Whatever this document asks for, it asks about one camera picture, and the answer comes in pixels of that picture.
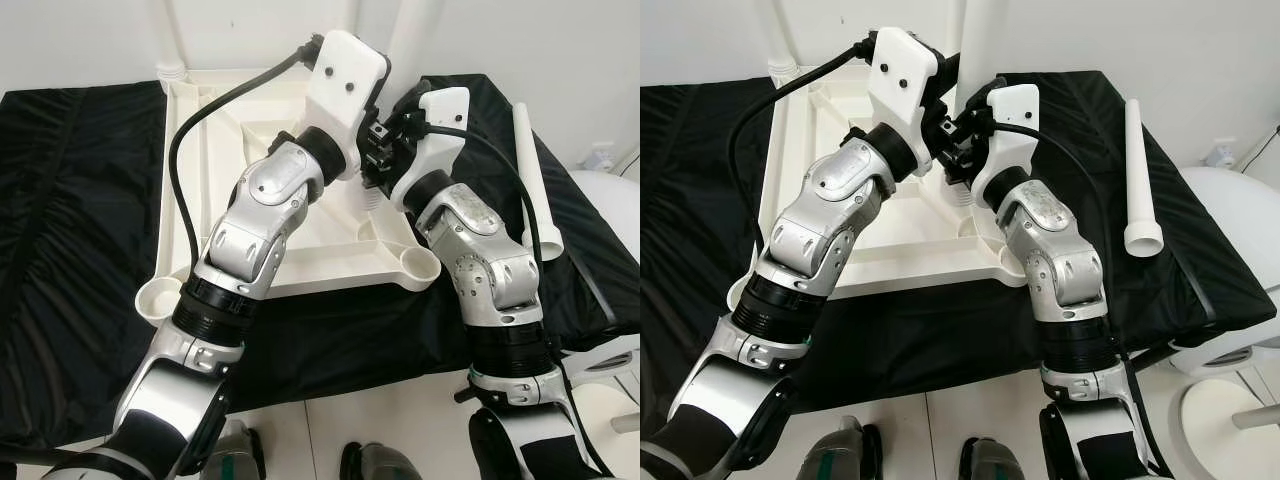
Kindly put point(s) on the black table cloth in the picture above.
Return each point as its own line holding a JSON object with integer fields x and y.
{"x": 60, "y": 200}
{"x": 680, "y": 200}

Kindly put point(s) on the white round base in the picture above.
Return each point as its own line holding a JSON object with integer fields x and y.
{"x": 1230, "y": 445}

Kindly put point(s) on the grey metal rod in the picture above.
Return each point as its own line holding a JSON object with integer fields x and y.
{"x": 1258, "y": 415}
{"x": 625, "y": 422}

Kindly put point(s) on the white plastic table leg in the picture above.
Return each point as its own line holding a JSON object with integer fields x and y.
{"x": 1138, "y": 180}
{"x": 782, "y": 35}
{"x": 530, "y": 180}
{"x": 972, "y": 40}
{"x": 172, "y": 35}
{"x": 410, "y": 40}

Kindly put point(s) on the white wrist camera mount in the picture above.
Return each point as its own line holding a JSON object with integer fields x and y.
{"x": 905, "y": 75}
{"x": 435, "y": 130}
{"x": 1010, "y": 125}
{"x": 345, "y": 80}

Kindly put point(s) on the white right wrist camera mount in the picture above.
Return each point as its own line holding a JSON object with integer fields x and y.
{"x": 1010, "y": 125}
{"x": 435, "y": 130}

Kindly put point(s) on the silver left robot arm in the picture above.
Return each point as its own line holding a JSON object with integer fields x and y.
{"x": 260, "y": 200}
{"x": 830, "y": 210}

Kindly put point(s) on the small white wall device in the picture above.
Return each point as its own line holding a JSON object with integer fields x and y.
{"x": 1220, "y": 152}
{"x": 600, "y": 157}

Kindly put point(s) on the grey robot foot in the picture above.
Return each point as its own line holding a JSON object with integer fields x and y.
{"x": 238, "y": 455}
{"x": 840, "y": 452}
{"x": 992, "y": 462}
{"x": 385, "y": 463}

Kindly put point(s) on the grey robot right foot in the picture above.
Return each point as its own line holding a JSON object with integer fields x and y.
{"x": 992, "y": 462}
{"x": 385, "y": 463}

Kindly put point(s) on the grey robot left foot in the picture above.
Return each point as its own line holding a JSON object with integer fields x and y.
{"x": 840, "y": 452}
{"x": 238, "y": 455}

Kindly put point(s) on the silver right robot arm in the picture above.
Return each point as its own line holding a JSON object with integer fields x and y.
{"x": 480, "y": 260}
{"x": 1050, "y": 250}

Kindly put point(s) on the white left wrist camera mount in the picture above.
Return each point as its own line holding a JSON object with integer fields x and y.
{"x": 345, "y": 80}
{"x": 905, "y": 75}

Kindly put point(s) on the white plastic table top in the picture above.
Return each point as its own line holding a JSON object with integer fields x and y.
{"x": 920, "y": 250}
{"x": 330, "y": 250}

